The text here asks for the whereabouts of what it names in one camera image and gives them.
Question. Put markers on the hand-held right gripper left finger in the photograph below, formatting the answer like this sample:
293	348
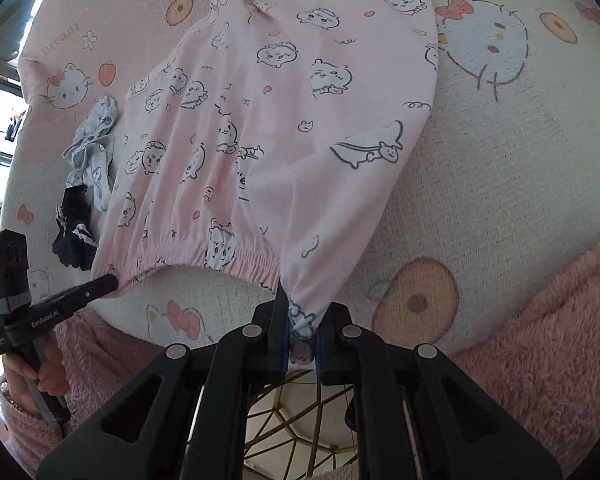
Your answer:
275	340

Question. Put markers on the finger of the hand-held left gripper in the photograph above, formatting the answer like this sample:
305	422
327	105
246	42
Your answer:
95	287

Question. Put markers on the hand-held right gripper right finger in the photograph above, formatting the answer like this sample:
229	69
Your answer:
330	355

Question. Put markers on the pink printed pants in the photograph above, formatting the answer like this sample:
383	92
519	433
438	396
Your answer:
260	135

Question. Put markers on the person's left forearm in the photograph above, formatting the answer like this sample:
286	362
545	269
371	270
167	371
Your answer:
25	435

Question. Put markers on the person's left hand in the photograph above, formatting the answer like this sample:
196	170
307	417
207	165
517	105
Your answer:
55	370

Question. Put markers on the navy striped garment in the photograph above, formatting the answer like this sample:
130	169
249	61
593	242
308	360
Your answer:
75	245

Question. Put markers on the light blue printed garment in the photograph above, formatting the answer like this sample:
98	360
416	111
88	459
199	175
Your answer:
92	160

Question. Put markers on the person's pink fluffy robe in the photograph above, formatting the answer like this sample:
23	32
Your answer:
530	360

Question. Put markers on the pink and white printed blanket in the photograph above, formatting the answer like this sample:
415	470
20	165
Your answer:
505	160

